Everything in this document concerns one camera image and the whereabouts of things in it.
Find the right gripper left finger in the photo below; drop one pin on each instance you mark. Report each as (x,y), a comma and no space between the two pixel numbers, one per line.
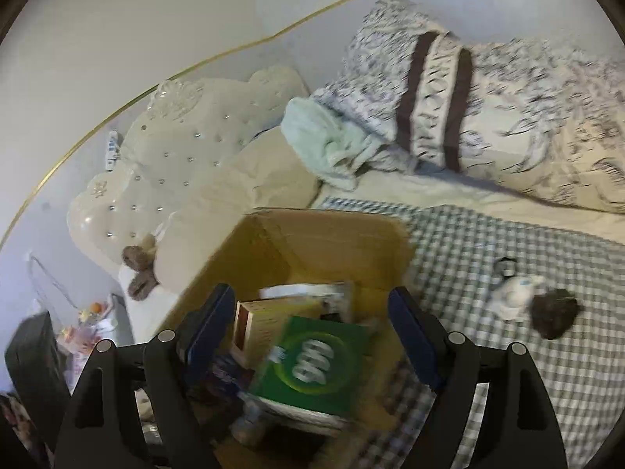
(130,408)

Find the green 666 box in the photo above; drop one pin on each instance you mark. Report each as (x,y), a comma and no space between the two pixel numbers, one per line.
(312,374)

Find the beige pillow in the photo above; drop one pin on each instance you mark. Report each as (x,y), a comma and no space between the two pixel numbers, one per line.
(267,173)

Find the floral duvet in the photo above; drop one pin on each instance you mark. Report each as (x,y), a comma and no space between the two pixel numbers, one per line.
(543,120)

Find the brown beige medicine box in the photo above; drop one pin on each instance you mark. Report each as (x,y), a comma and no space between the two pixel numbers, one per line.
(258,323)

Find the white power strip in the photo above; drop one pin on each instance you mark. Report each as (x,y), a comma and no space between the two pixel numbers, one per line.
(112,150)

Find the mint green towel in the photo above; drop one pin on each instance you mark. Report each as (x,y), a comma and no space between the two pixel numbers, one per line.
(332,148)

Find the bedside clutter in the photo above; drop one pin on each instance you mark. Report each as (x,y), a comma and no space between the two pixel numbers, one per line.
(76,329)

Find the floral tissue pack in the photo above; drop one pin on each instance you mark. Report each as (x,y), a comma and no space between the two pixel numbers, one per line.
(335,297)

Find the cardboard box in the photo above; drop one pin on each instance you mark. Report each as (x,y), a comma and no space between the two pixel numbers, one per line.
(270,247)

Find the checkered bed sheet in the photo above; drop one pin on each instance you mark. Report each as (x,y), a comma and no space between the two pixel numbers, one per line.
(461,256)

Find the cream tufted headboard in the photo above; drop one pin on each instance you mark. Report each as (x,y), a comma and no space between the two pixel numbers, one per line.
(170,151)

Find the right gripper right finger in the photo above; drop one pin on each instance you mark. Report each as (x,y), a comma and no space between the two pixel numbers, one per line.
(518,428)

